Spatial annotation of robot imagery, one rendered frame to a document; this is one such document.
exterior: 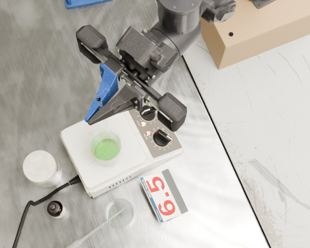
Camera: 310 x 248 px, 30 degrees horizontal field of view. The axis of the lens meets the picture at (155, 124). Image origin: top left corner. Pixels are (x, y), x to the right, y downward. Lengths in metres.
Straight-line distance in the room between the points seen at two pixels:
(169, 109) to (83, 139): 0.32
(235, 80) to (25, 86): 0.42
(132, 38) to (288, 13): 0.46
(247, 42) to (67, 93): 0.37
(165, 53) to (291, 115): 0.50
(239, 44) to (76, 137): 0.34
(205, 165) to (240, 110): 0.13
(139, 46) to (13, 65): 0.52
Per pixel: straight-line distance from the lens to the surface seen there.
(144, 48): 0.72
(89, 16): 1.22
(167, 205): 1.08
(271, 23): 1.10
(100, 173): 1.02
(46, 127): 1.15
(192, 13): 0.73
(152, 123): 1.08
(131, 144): 1.03
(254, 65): 1.19
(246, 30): 1.08
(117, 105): 0.77
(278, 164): 1.14
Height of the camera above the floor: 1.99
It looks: 75 degrees down
